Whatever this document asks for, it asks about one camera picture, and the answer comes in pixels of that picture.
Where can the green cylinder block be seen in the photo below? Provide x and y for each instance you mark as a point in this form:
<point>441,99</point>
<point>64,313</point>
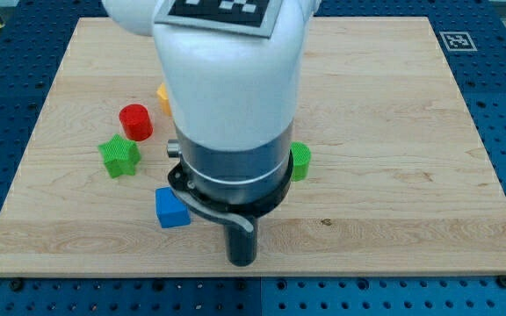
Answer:
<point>301,160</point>

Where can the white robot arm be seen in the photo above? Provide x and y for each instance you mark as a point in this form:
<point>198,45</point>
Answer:
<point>232,71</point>

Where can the green star block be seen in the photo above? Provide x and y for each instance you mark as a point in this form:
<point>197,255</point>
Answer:
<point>120,156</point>

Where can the black cylindrical probe tip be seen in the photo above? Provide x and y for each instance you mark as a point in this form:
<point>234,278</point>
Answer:
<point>241,246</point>

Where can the blue cube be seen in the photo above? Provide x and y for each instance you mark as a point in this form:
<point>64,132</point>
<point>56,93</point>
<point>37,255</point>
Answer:
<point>169,210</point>

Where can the grey and black tool flange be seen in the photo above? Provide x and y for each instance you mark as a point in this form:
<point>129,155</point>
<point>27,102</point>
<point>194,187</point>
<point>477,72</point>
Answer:
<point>217,183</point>

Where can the wooden board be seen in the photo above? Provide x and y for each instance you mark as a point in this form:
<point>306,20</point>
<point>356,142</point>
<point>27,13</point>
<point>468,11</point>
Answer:
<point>399,184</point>

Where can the fiducial marker on arm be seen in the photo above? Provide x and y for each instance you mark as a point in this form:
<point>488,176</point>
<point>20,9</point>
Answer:
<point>249,17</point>

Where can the red cylinder block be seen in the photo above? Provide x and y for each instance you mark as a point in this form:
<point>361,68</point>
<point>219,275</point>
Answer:
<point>136,122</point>

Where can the orange block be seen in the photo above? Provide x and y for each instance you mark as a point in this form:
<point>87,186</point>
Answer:
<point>163,100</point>

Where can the fiducial marker on table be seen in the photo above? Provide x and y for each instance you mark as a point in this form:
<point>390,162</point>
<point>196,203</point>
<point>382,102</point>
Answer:
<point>458,41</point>

